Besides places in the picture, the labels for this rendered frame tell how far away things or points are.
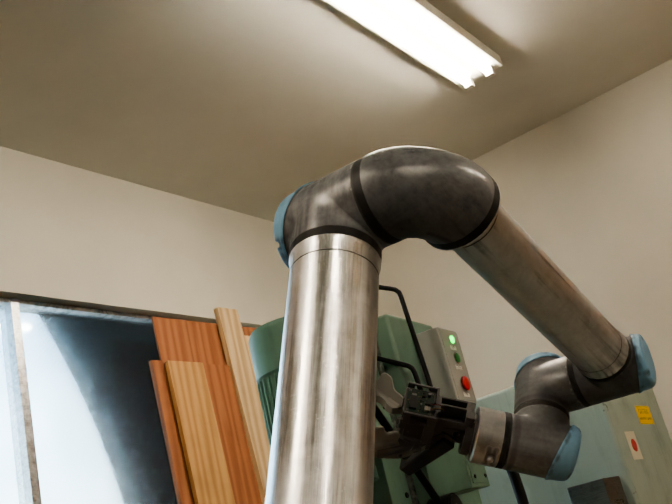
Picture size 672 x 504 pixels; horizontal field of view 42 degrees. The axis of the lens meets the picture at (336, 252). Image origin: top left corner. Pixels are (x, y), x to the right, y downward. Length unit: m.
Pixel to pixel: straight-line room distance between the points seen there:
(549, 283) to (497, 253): 0.12
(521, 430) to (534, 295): 0.28
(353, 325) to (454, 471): 0.74
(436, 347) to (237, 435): 1.69
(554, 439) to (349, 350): 0.56
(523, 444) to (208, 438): 1.93
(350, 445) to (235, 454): 2.44
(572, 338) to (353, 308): 0.44
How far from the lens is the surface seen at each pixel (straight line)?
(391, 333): 1.76
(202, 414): 3.24
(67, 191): 3.39
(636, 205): 3.84
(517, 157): 4.09
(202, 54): 2.94
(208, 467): 3.18
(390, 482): 1.65
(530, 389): 1.51
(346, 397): 0.94
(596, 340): 1.37
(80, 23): 2.75
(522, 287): 1.21
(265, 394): 1.59
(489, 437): 1.43
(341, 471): 0.90
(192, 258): 3.70
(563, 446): 1.45
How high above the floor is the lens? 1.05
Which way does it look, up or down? 20 degrees up
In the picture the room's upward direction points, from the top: 14 degrees counter-clockwise
